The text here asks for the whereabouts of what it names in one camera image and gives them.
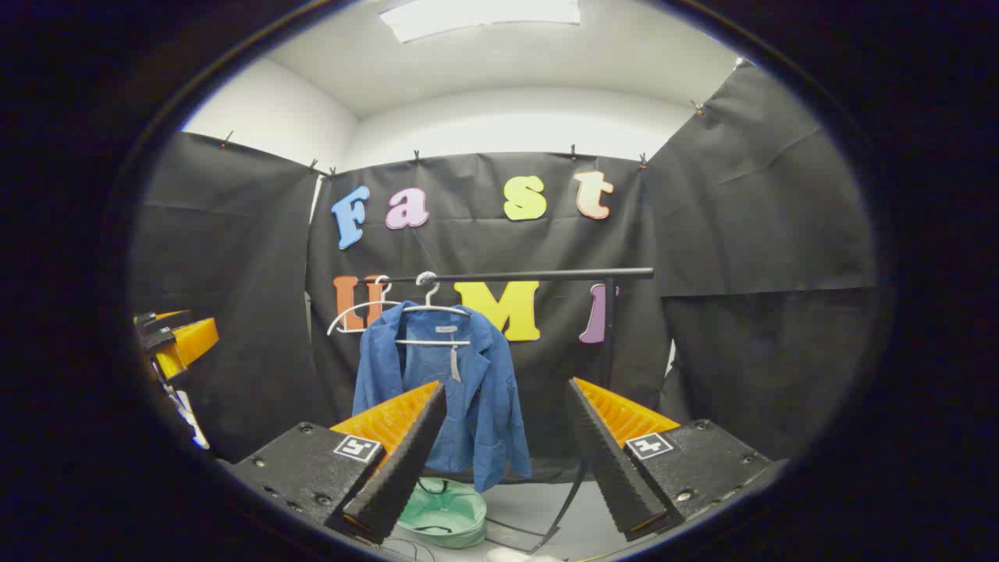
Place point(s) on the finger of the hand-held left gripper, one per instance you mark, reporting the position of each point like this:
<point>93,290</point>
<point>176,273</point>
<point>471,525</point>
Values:
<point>191,339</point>
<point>168,316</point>

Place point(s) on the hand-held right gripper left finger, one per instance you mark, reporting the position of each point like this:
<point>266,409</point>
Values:
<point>406,468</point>

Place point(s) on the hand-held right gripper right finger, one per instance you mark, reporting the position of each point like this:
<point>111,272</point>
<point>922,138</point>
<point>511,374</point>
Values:
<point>613,468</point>

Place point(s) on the green laundry hamper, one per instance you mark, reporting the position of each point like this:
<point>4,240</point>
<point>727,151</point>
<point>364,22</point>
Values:
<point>445,511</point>

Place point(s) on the large white clothes hanger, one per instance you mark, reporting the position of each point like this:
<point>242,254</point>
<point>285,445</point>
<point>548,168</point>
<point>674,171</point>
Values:
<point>429,312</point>

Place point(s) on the small white clothes hanger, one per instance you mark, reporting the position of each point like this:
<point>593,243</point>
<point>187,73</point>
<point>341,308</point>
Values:
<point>367,306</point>

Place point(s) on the black clothes rack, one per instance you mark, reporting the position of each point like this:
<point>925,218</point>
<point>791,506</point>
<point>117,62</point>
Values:
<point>546,275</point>

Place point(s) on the white desk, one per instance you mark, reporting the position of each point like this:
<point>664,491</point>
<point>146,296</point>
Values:
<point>191,417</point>

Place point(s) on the white rounded object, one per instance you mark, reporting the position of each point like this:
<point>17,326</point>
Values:
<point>519,556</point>

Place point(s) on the black backdrop cloth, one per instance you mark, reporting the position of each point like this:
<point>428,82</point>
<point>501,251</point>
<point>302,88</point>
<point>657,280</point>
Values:
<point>702,234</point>

